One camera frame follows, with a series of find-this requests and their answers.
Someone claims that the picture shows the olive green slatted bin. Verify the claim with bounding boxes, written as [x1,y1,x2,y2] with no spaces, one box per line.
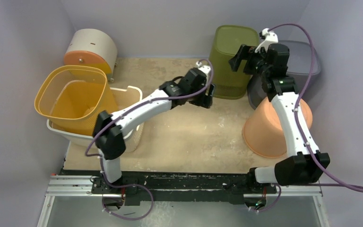
[209,25,259,99]

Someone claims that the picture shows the grey slatted waste bin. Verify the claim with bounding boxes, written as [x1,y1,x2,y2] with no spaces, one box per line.
[247,40,311,109]

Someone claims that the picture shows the orange plastic bucket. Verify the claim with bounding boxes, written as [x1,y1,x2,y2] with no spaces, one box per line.
[242,96,313,159]

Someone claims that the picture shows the white perforated basket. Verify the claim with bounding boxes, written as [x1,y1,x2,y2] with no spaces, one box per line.
[46,86,144,153]

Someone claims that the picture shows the yellow slatted bin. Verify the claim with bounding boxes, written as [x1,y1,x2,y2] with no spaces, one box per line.
[34,65,119,136]

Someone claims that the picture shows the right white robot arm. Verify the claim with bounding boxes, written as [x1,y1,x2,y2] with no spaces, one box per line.
[229,44,330,192]

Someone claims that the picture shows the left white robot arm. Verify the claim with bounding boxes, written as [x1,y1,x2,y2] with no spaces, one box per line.
[93,65,215,193]

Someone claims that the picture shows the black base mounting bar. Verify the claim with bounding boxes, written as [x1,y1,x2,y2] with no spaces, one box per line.
[92,171,277,206]

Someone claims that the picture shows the white cylinder orange-yellow face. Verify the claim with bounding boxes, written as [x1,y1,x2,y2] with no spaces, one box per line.
[63,28,118,83]

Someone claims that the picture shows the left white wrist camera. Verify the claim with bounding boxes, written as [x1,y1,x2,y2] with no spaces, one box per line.
[195,61,212,76]

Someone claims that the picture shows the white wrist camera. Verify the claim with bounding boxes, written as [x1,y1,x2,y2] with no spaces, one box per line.
[195,61,212,76]
[254,28,278,53]

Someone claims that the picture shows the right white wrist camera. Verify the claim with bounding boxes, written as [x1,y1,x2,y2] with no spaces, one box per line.
[254,28,278,53]

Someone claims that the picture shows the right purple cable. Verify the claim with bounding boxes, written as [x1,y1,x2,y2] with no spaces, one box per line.
[249,23,363,213]

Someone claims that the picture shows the aluminium rail frame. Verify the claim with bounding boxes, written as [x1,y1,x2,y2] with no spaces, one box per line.
[38,171,329,227]

